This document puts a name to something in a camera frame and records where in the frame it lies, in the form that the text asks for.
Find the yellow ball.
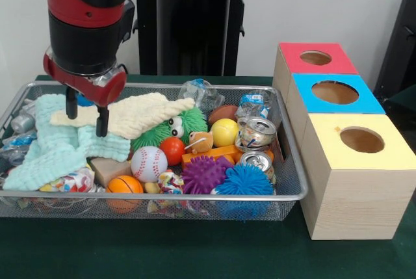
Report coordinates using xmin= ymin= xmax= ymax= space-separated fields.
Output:
xmin=211 ymin=118 xmax=240 ymax=148

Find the purple spiky ball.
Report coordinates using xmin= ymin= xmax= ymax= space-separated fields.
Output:
xmin=181 ymin=155 xmax=235 ymax=194

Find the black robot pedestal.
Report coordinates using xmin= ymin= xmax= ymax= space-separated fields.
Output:
xmin=129 ymin=0 xmax=261 ymax=77

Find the crushed silver can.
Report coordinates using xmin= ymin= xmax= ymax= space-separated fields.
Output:
xmin=240 ymin=150 xmax=277 ymax=184

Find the black chair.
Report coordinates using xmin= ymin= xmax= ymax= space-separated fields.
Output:
xmin=373 ymin=0 xmax=416 ymax=98

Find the crushed can with gold print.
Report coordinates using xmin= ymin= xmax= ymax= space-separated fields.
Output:
xmin=234 ymin=116 xmax=277 ymax=153

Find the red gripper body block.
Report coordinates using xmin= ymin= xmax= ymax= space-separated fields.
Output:
xmin=43 ymin=54 xmax=128 ymax=108

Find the wooden three-hole box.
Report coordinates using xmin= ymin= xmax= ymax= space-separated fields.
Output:
xmin=272 ymin=42 xmax=416 ymax=241

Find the white toy baseball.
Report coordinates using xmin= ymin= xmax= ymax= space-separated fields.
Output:
xmin=131 ymin=146 xmax=169 ymax=183

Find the green fuzzy toy with eyes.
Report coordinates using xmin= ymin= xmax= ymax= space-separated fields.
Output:
xmin=130 ymin=107 xmax=209 ymax=155

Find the blue fuzzy ball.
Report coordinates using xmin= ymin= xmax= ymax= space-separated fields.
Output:
xmin=211 ymin=163 xmax=276 ymax=218

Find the silver mesh bin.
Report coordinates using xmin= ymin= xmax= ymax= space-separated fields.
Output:
xmin=0 ymin=80 xmax=309 ymax=220

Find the mint green waffle cloth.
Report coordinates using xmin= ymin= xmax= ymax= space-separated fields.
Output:
xmin=2 ymin=94 xmax=133 ymax=191

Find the orange toy basketball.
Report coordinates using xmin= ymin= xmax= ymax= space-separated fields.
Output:
xmin=106 ymin=174 xmax=144 ymax=213

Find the dark green tablecloth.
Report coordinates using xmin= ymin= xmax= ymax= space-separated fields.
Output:
xmin=0 ymin=73 xmax=416 ymax=279
xmin=388 ymin=88 xmax=416 ymax=120

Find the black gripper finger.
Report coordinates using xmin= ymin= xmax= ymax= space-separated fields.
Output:
xmin=66 ymin=86 xmax=79 ymax=120
xmin=96 ymin=105 xmax=111 ymax=138

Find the cream waffle cloth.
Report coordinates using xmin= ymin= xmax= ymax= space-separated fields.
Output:
xmin=49 ymin=92 xmax=196 ymax=140

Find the red ball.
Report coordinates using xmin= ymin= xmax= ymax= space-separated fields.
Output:
xmin=159 ymin=137 xmax=186 ymax=166

